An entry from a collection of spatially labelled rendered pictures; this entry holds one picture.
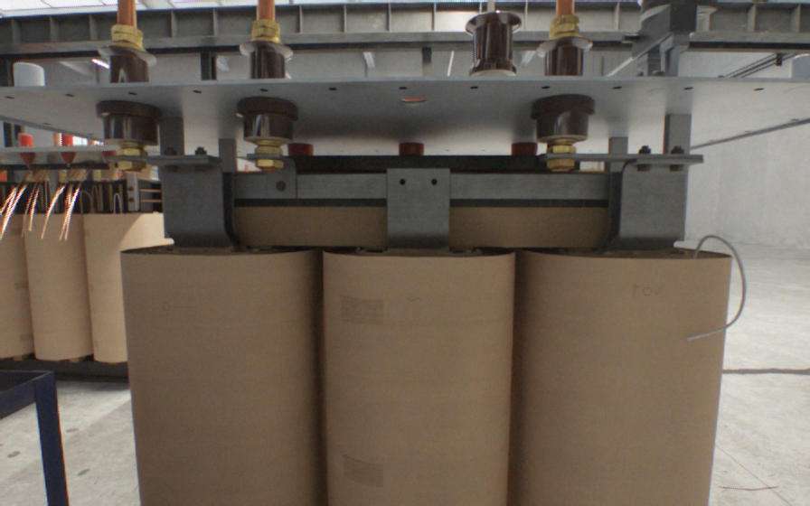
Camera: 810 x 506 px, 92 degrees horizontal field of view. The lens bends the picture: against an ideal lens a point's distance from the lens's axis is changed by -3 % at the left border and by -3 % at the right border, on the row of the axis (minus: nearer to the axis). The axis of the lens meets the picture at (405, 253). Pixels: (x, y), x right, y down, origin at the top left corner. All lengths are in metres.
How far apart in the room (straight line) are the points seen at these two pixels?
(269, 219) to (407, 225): 0.32
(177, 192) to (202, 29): 9.63
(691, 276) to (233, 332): 0.86
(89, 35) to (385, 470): 11.43
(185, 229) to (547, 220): 0.74
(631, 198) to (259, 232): 0.76
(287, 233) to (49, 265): 2.56
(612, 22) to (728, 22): 2.34
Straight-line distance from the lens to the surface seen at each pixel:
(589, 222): 0.95
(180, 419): 0.97
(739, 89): 0.87
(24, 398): 0.83
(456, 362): 0.80
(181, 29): 10.70
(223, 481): 1.00
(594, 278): 0.83
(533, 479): 1.03
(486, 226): 0.89
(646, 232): 0.89
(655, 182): 0.90
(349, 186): 0.85
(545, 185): 0.87
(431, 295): 0.76
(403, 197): 0.78
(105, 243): 3.08
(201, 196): 0.89
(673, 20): 0.92
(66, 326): 3.40
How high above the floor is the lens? 1.16
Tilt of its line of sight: 6 degrees down
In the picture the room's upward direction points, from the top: straight up
